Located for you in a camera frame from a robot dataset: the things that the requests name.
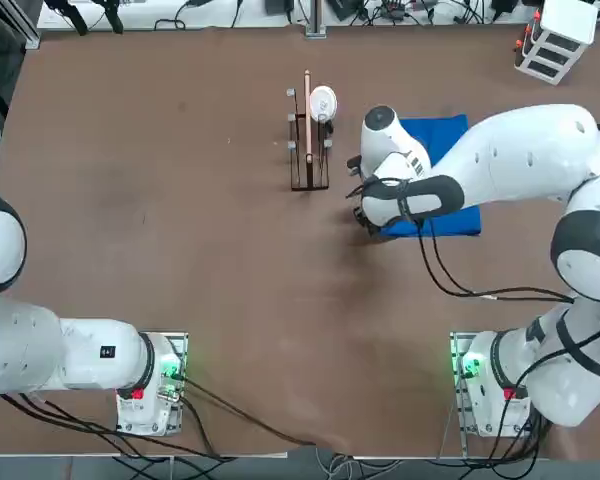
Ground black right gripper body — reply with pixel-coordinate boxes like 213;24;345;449
353;206;382;241

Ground blue towel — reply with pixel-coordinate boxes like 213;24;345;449
379;113;483;239

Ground white cup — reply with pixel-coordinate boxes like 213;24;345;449
308;85;339;124

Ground black hub red ports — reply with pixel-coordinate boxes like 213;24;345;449
377;0;414;16

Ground white drawer unit red knobs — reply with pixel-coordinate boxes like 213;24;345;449
512;0;600;87

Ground aluminium corner bracket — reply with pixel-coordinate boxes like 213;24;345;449
9;9;42;51

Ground black looped cable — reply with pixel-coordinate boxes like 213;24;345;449
153;0;204;31

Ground black wire cup rack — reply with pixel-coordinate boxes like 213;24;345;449
285;69;334;193

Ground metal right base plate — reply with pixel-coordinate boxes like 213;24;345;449
448;329;531;441

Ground metal base plate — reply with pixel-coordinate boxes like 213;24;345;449
138;329;190;434
448;329;531;441

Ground aluminium camera post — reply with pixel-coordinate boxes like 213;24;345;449
304;0;327;39

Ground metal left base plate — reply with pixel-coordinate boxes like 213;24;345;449
138;329;190;434

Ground long black base cable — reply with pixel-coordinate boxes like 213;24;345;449
179;377;354;449

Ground black right base cables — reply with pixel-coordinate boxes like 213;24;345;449
452;387;561;464

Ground black cable bundle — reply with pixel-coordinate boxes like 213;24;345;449
0;392;236;461

